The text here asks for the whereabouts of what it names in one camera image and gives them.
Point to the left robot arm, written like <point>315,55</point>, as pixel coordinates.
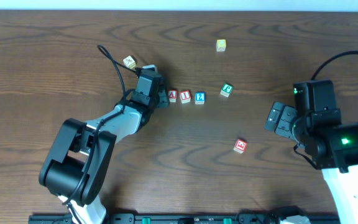
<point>76,165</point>

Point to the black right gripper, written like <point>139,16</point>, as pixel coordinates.
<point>281,119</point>

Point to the blue number 2 block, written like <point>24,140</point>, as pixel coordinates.
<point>199,98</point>

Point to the yellow-topped wooden block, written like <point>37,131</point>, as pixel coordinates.
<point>221,45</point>

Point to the red letter E block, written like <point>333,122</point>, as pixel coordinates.
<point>240,146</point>

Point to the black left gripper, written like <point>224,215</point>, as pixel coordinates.
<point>161,97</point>

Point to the black mounting rail with bases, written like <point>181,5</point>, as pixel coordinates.
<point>291,214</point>

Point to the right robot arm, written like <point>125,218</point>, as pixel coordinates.
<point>338,162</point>

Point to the red letter A block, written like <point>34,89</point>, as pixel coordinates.
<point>172,96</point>

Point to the green letter block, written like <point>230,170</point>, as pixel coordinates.
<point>226,90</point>

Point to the red letter I block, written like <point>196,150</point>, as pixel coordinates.
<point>185,96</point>

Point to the wooden block with dragonfly drawing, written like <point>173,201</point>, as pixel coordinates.
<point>129,62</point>

